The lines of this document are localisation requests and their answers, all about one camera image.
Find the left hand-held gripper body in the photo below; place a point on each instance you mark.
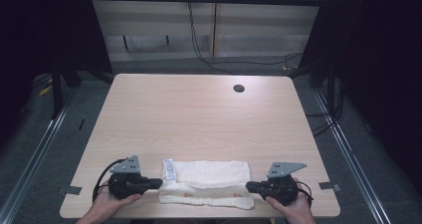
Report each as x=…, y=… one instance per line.
x=127, y=184

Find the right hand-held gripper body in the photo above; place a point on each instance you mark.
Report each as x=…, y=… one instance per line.
x=280, y=189

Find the white towel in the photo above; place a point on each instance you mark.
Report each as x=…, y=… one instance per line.
x=205, y=184

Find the person's left hand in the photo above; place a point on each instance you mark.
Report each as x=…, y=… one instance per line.
x=109, y=202

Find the person's right hand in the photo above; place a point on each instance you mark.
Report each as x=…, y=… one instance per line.
x=297, y=209

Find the grey tape strip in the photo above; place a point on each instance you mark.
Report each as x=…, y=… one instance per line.
x=330, y=186
x=71, y=190

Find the small black floor piece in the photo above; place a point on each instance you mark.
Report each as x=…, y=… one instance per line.
x=81, y=124

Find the dark round table grommet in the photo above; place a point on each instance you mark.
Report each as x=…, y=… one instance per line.
x=239, y=88

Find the black metal stand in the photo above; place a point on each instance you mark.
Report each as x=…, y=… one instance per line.
x=57, y=91

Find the yellow floor scrap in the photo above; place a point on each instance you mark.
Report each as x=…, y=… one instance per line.
x=45, y=90

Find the aluminium floor rail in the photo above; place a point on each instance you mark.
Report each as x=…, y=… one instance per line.
x=36, y=154
x=348, y=154

